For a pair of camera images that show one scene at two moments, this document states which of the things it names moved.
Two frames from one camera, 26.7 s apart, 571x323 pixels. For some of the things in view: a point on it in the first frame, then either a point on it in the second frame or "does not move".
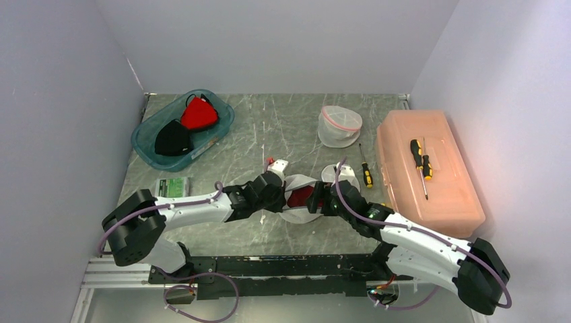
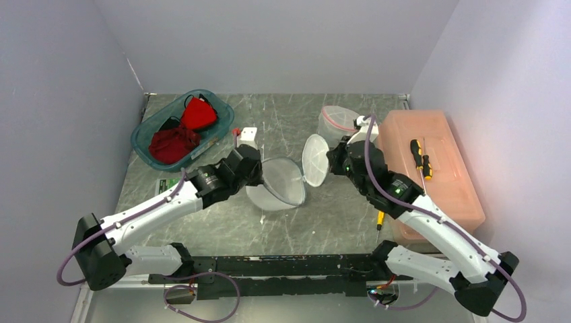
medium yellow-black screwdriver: x=428 y=171 does not move
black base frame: x=208 y=277 does not move
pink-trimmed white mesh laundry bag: x=339 y=126 does not move
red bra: x=198 y=113 does not move
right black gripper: x=321 y=190 -> x=335 y=155
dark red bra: x=299 y=197 -> x=168 y=146
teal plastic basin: x=143 y=134 does not move
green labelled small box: x=173 y=187 does not move
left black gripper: x=281 y=202 -> x=256 y=180
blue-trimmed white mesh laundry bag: x=301 y=214 -> x=284 y=183
